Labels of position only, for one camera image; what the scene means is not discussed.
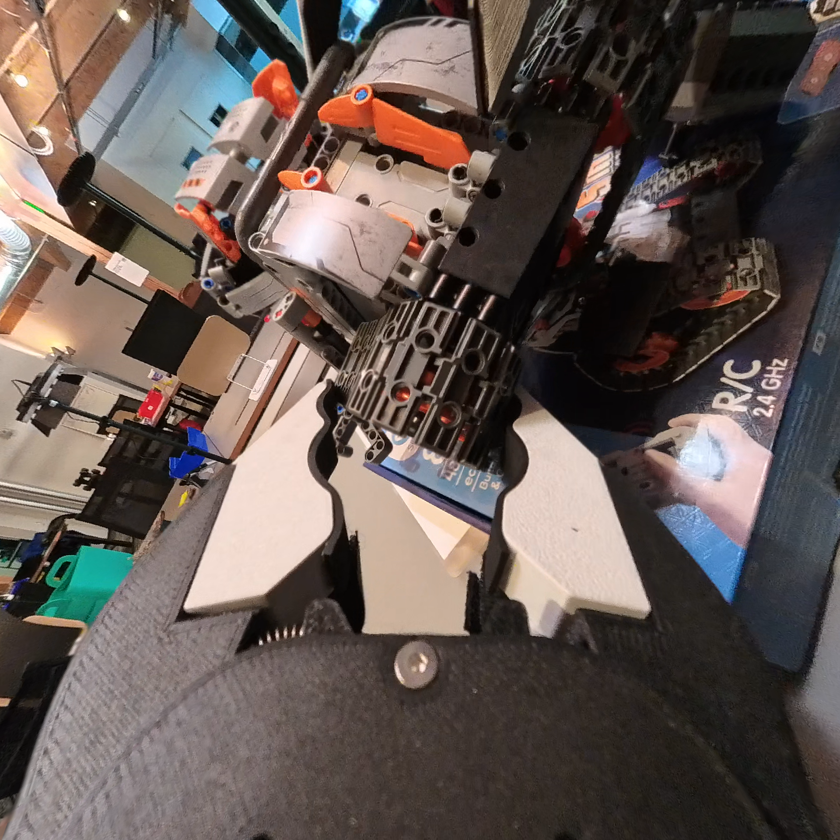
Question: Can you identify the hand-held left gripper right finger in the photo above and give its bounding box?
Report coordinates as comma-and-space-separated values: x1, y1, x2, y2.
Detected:
481, 392, 652, 637

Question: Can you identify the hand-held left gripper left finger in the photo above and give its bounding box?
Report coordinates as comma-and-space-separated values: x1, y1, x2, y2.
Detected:
182, 382, 365, 634

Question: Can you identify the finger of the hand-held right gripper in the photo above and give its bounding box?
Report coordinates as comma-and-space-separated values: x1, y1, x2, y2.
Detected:
474, 0, 538, 114

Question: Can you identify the black orange tracked toy robot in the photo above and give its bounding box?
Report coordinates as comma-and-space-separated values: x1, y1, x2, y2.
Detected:
174, 0, 697, 460

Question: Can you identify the blue plastic bin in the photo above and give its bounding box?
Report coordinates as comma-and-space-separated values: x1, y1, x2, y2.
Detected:
168, 427, 210, 480

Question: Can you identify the white paper sheet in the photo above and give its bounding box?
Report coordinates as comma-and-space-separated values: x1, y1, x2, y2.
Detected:
394, 486, 493, 580

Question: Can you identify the black mesh office chair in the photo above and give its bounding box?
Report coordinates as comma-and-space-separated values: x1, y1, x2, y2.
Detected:
72, 430, 181, 546

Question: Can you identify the white document stand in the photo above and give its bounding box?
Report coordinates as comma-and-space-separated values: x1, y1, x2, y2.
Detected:
226, 353, 280, 399

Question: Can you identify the beige board panel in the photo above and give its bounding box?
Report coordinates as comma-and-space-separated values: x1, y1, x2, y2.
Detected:
177, 315, 253, 396

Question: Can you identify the green fabric bag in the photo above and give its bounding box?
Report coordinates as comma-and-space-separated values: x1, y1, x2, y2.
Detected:
39, 545, 135, 624

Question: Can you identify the blue robot kit box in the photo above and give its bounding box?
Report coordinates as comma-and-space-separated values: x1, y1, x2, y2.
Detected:
364, 26, 840, 672

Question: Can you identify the black board panel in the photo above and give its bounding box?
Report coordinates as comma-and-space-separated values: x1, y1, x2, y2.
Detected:
121, 289, 207, 371

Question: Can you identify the black wooden chair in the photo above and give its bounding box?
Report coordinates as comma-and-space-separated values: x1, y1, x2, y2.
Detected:
0, 613, 89, 706

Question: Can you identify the white pillar notice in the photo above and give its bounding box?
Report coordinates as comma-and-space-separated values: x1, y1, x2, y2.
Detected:
105, 252, 148, 287

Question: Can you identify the black floor lamp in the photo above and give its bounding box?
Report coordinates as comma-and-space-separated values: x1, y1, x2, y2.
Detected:
56, 153, 198, 258
74, 256, 153, 304

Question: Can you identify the black camera rig stand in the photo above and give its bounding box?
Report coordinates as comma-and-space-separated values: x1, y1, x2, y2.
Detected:
14, 364, 89, 437

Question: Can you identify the silver air duct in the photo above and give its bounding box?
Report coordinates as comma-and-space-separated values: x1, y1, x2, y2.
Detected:
0, 209, 34, 317

